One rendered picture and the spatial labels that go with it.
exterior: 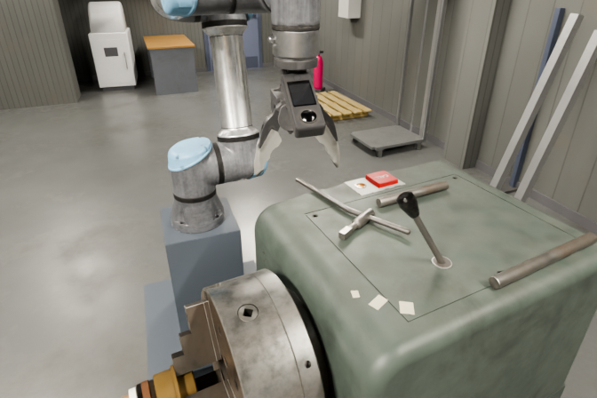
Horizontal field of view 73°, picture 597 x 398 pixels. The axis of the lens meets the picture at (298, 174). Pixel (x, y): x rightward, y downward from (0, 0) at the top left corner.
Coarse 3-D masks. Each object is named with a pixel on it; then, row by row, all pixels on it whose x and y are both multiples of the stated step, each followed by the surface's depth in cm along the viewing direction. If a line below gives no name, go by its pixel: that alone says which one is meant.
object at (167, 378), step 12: (168, 372) 69; (192, 372) 70; (144, 384) 67; (156, 384) 67; (168, 384) 67; (180, 384) 68; (192, 384) 68; (144, 396) 65; (156, 396) 65; (168, 396) 66; (180, 396) 66
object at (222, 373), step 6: (210, 372) 76; (216, 372) 76; (222, 372) 76; (198, 378) 74; (204, 378) 75; (210, 378) 75; (216, 378) 75; (222, 378) 75; (228, 378) 76; (198, 384) 74; (204, 384) 74; (210, 384) 74; (198, 390) 73
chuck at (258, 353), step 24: (216, 288) 72; (240, 288) 71; (264, 288) 71; (216, 312) 67; (264, 312) 66; (240, 336) 63; (264, 336) 63; (240, 360) 60; (264, 360) 61; (288, 360) 62; (240, 384) 59; (264, 384) 60; (288, 384) 61
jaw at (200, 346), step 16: (192, 304) 73; (208, 304) 72; (192, 320) 71; (208, 320) 72; (192, 336) 70; (208, 336) 71; (176, 352) 72; (192, 352) 70; (208, 352) 71; (176, 368) 69; (192, 368) 70
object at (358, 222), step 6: (366, 210) 86; (372, 210) 86; (360, 216) 84; (366, 216) 84; (354, 222) 83; (360, 222) 83; (366, 222) 84; (348, 228) 81; (354, 228) 82; (342, 234) 79; (348, 234) 80
